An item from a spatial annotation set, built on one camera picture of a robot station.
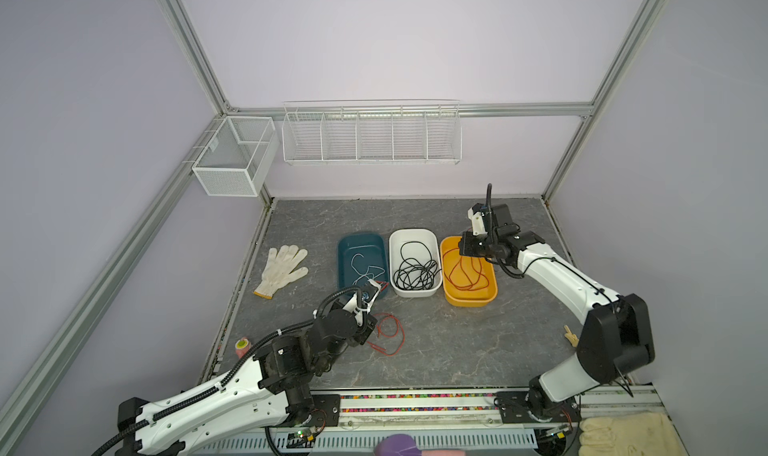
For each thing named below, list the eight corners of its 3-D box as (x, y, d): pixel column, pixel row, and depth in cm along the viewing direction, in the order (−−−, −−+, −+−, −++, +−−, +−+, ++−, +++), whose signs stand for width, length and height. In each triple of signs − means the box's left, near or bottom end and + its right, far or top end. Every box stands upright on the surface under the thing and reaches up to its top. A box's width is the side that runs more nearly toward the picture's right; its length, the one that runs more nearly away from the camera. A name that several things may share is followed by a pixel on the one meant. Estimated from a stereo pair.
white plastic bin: (389, 296, 96) (388, 287, 91) (390, 238, 111) (389, 228, 106) (441, 296, 96) (443, 287, 91) (435, 238, 110) (437, 228, 106)
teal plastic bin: (334, 298, 96) (331, 290, 91) (342, 244, 109) (340, 234, 105) (387, 298, 95) (386, 289, 91) (388, 243, 109) (387, 234, 105)
